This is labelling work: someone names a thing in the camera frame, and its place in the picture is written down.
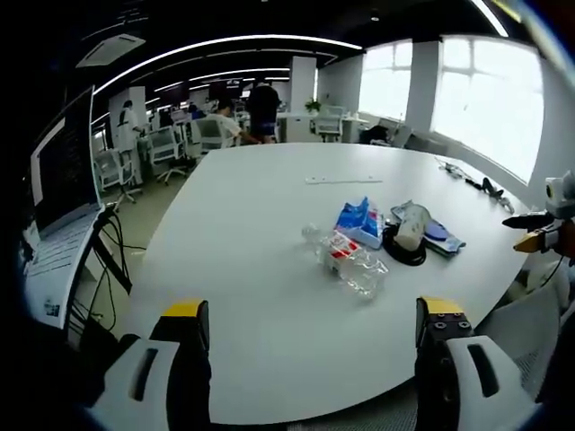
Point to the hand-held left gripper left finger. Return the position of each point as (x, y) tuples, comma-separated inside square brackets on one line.
[(135, 377)]

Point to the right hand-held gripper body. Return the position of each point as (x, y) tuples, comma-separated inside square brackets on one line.
[(560, 193)]

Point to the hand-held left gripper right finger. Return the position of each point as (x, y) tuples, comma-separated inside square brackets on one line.
[(471, 381)]

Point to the blue white pouch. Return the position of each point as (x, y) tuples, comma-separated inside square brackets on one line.
[(442, 238)]

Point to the beige cup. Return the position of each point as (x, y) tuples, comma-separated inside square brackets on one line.
[(413, 226)]

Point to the blue white tissue packet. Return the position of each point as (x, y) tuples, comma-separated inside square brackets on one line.
[(359, 220)]

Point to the crushed clear plastic bottle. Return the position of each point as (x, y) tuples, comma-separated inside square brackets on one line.
[(346, 262)]

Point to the grey mesh chair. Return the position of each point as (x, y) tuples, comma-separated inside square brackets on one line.
[(525, 332)]

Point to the white table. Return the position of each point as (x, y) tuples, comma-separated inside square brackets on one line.
[(251, 251)]

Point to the black bag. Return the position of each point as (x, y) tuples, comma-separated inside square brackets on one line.
[(378, 134)]

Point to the white office chair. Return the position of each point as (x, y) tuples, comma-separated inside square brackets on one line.
[(329, 121), (166, 148), (209, 134), (114, 173)]

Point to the open silver laptop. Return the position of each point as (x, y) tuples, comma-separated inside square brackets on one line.
[(67, 179)]

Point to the green potted plant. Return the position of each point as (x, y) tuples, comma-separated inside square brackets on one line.
[(313, 105)]

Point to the ceiling air conditioner panel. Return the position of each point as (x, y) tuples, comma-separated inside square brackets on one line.
[(110, 50)]

